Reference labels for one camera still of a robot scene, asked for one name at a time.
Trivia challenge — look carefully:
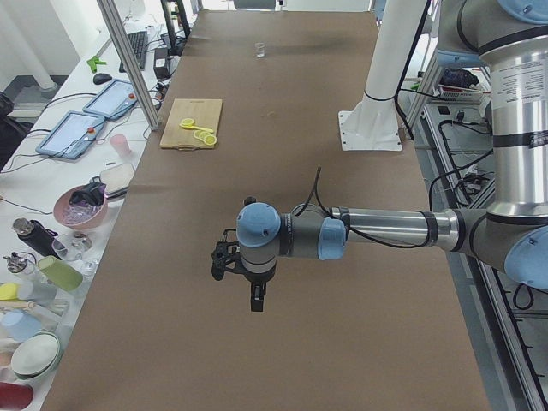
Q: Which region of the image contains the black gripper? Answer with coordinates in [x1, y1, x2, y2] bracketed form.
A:
[246, 276, 271, 312]

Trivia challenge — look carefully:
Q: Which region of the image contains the clear glass measuring cup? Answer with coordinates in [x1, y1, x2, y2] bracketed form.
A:
[254, 42, 265, 58]

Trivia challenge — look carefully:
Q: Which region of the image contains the small pink cup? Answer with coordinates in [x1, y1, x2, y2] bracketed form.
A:
[110, 134, 132, 158]

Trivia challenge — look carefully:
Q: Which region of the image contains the light blue cup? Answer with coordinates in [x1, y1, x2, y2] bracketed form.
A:
[1, 310, 42, 343]

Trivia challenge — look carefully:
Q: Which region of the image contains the lemon slice front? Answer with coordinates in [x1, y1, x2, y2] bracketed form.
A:
[201, 134, 217, 146]

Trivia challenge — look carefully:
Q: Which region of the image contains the lemon slice middle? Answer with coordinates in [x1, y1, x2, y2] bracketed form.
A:
[193, 130, 209, 140]

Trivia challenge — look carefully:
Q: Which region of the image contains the yellow plastic knife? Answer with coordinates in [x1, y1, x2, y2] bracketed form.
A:
[189, 125, 214, 133]

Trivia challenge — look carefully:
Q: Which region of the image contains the white lidded container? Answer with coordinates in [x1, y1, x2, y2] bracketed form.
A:
[99, 163, 134, 200]

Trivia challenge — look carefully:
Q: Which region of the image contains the bamboo cutting board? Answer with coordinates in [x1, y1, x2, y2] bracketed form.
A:
[159, 98, 223, 151]

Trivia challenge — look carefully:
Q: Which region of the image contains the dark cloth in bowl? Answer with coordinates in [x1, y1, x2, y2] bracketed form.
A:
[69, 182, 106, 206]

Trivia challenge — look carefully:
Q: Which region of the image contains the pink bowl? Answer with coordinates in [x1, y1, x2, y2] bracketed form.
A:
[53, 185, 108, 230]

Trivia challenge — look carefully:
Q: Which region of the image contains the green tumbler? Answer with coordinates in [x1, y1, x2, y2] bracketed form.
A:
[37, 256, 83, 291]

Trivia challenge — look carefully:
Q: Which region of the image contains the black water bottle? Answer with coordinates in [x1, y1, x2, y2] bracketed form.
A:
[12, 217, 60, 259]

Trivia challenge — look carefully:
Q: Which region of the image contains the far teach pendant tablet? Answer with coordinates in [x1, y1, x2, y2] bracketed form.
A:
[82, 79, 137, 120]

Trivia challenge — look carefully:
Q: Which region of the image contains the teach pendant tablet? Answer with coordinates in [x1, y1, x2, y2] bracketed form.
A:
[82, 79, 137, 120]
[35, 110, 105, 160]

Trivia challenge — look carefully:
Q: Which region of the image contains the near teach pendant tablet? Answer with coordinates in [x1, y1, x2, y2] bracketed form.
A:
[35, 110, 105, 160]

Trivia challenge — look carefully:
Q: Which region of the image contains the black power adapter box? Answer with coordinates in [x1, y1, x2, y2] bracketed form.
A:
[153, 47, 171, 80]

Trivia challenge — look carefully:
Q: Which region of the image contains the black computer mouse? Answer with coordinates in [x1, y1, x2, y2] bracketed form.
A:
[92, 73, 112, 85]

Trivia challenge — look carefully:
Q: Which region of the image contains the red bowl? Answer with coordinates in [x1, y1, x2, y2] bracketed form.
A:
[0, 382, 33, 410]

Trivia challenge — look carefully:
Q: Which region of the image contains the black keyboard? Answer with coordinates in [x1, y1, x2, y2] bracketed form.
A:
[127, 31, 148, 70]

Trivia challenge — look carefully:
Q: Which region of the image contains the green plastic clamp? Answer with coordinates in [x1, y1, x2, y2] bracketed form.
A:
[86, 56, 106, 74]

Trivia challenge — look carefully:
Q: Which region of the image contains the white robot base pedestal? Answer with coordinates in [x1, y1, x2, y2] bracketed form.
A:
[338, 0, 430, 152]

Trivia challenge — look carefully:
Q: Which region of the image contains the aluminium frame post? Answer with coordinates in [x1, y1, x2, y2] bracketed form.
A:
[97, 0, 159, 131]

